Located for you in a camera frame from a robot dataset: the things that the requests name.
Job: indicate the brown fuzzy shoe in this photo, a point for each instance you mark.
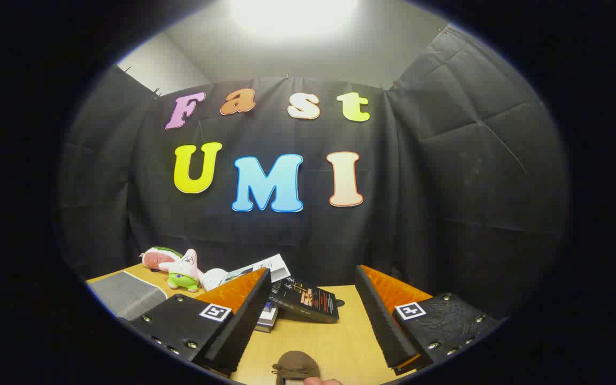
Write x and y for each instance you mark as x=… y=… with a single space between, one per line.
x=296 y=363

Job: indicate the white blue cloud plush toy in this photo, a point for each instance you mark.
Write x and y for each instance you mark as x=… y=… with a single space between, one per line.
x=214 y=279

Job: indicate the pale blue cover book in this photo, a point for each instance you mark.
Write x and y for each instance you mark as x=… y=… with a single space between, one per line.
x=265 y=266

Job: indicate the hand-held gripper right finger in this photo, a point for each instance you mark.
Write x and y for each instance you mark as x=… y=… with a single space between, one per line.
x=385 y=321

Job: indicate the thick white book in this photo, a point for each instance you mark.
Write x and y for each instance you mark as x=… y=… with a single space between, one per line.
x=266 y=322

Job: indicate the pink starfish plush toy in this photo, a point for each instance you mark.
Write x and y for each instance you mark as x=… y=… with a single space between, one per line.
x=185 y=267

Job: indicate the watermelon slice plush toy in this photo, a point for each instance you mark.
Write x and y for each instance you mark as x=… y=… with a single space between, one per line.
x=155 y=259

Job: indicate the ceiling light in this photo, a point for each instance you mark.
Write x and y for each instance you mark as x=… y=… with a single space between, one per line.
x=293 y=13

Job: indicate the grey fabric storage box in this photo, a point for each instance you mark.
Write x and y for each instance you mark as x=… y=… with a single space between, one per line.
x=126 y=294

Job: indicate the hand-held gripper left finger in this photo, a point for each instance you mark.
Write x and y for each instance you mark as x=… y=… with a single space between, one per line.
x=244 y=326

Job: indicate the dark blue cover book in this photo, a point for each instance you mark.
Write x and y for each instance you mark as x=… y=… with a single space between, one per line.
x=268 y=307

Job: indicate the slim black book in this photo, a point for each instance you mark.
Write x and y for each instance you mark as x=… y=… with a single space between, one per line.
x=308 y=300

